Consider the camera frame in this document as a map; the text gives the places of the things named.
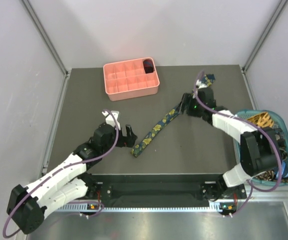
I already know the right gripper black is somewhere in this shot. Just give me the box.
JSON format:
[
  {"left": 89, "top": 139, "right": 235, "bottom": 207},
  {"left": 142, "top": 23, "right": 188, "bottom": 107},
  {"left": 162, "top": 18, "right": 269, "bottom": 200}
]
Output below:
[{"left": 175, "top": 93, "right": 204, "bottom": 118}]

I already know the blue yellow floral tie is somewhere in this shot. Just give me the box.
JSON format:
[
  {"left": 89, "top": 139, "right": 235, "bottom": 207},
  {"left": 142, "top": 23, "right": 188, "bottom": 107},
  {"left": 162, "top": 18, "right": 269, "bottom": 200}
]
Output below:
[{"left": 131, "top": 72, "right": 217, "bottom": 158}]

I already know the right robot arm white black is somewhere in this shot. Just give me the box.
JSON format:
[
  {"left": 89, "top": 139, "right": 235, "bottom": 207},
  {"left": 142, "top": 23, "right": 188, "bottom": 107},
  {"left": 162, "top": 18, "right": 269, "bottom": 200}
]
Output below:
[{"left": 179, "top": 87, "right": 282, "bottom": 198}]

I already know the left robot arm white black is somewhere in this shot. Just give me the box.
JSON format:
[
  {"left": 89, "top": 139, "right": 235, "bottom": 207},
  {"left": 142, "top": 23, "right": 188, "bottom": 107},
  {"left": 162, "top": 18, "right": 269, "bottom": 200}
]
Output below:
[{"left": 2, "top": 123, "right": 137, "bottom": 238}]

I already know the pink compartment organizer box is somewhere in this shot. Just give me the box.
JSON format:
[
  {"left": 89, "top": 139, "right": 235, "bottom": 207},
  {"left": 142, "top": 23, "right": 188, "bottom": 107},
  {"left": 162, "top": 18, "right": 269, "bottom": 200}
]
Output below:
[{"left": 103, "top": 57, "right": 160, "bottom": 101}]

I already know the rolled red blue tie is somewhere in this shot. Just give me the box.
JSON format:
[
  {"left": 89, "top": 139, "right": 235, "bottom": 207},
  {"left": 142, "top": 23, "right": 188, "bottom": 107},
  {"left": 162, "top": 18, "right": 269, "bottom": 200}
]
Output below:
[{"left": 143, "top": 59, "right": 155, "bottom": 74}]

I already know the orange patterned tie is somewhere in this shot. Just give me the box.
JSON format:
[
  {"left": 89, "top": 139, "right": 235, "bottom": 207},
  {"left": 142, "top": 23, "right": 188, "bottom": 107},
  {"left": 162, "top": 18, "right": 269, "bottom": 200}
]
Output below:
[{"left": 247, "top": 111, "right": 275, "bottom": 128}]

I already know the teal plastic basket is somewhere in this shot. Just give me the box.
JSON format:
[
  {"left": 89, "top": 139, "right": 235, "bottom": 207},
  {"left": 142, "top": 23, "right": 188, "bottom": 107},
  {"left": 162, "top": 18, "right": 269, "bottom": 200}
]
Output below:
[{"left": 237, "top": 109, "right": 288, "bottom": 187}]

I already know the dark floral navy tie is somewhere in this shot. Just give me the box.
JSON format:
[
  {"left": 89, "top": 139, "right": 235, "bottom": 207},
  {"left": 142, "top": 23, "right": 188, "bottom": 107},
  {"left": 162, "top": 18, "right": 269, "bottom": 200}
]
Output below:
[{"left": 273, "top": 128, "right": 286, "bottom": 150}]

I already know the brown paisley rolled tie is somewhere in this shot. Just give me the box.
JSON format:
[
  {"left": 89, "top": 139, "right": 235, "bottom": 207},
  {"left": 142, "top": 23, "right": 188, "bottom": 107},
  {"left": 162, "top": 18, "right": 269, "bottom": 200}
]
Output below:
[{"left": 255, "top": 170, "right": 276, "bottom": 182}]

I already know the blue striped tie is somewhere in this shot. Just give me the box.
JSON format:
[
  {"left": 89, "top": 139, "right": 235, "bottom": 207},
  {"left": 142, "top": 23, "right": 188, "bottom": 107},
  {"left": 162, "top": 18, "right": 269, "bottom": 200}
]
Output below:
[{"left": 274, "top": 161, "right": 288, "bottom": 179}]

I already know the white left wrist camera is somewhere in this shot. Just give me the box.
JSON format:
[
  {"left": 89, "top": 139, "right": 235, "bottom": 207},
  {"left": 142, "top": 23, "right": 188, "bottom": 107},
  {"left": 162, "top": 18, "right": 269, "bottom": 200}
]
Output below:
[{"left": 102, "top": 110, "right": 121, "bottom": 130}]

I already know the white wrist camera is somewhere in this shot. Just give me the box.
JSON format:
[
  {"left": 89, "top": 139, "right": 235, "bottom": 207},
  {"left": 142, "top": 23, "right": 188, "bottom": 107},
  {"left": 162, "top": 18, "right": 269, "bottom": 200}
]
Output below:
[
  {"left": 198, "top": 82, "right": 212, "bottom": 89},
  {"left": 102, "top": 110, "right": 121, "bottom": 130}
]

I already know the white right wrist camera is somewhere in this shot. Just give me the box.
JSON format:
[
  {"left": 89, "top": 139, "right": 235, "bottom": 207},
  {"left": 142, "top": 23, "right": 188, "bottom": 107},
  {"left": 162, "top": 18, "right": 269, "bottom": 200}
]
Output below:
[{"left": 198, "top": 82, "right": 212, "bottom": 89}]

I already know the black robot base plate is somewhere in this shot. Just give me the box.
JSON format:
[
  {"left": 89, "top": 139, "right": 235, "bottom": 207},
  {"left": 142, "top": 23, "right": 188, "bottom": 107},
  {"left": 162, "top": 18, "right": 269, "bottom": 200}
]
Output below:
[{"left": 91, "top": 174, "right": 247, "bottom": 201}]

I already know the slotted grey cable duct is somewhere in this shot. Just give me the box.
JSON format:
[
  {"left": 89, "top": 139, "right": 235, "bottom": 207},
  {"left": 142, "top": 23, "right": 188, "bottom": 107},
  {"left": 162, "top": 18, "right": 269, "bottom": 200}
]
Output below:
[{"left": 56, "top": 201, "right": 237, "bottom": 213}]

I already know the right aluminium frame post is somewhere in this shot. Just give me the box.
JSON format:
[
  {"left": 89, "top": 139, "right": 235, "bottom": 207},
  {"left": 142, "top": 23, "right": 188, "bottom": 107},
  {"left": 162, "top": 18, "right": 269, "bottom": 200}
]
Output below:
[{"left": 241, "top": 0, "right": 288, "bottom": 74}]

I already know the aluminium frame post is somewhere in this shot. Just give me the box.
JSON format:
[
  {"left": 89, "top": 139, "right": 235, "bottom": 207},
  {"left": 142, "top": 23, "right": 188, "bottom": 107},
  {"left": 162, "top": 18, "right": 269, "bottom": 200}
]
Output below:
[
  {"left": 19, "top": 0, "right": 68, "bottom": 76},
  {"left": 241, "top": 0, "right": 288, "bottom": 74}
]

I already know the left aluminium frame post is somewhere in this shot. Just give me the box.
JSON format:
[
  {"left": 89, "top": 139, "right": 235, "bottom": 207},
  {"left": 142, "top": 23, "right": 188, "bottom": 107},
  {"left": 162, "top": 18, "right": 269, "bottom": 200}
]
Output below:
[{"left": 19, "top": 0, "right": 68, "bottom": 76}]

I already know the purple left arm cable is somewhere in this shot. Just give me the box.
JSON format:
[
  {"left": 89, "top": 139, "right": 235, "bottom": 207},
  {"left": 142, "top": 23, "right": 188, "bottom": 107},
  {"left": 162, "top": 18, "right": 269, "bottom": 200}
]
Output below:
[{"left": 2, "top": 108, "right": 121, "bottom": 238}]

